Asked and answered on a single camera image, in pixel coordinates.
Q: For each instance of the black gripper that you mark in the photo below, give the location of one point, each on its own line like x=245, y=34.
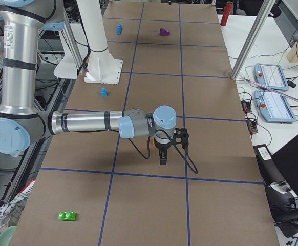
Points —
x=161, y=147

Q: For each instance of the purple trapezoid block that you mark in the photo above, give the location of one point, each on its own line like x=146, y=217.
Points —
x=164, y=32

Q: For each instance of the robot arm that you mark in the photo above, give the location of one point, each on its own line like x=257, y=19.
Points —
x=21, y=124

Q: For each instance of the small blue block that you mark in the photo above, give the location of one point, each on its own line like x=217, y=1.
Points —
x=104, y=92

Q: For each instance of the green duplo block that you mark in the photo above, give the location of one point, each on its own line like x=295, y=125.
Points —
x=67, y=215

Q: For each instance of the near teach pendant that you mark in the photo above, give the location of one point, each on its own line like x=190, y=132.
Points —
x=273, y=107

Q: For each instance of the teach pendant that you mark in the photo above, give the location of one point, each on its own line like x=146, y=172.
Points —
x=273, y=107
x=271, y=76

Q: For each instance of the reacher grabber stick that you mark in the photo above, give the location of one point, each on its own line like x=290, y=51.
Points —
x=264, y=87

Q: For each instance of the long blue block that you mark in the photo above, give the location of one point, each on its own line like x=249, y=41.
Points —
x=119, y=29

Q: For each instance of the far teach pendant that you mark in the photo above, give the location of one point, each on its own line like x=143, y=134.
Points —
x=271, y=76

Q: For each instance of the red cylinder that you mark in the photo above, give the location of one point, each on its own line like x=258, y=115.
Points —
x=226, y=13

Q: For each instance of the green bowl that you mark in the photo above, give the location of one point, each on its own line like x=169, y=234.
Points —
x=6, y=235

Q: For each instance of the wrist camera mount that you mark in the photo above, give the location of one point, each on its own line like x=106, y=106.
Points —
x=181, y=136

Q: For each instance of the white camera pillar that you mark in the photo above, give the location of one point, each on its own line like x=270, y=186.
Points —
x=102, y=67

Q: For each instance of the aluminium frame post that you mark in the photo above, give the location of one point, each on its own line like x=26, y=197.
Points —
x=253, y=33

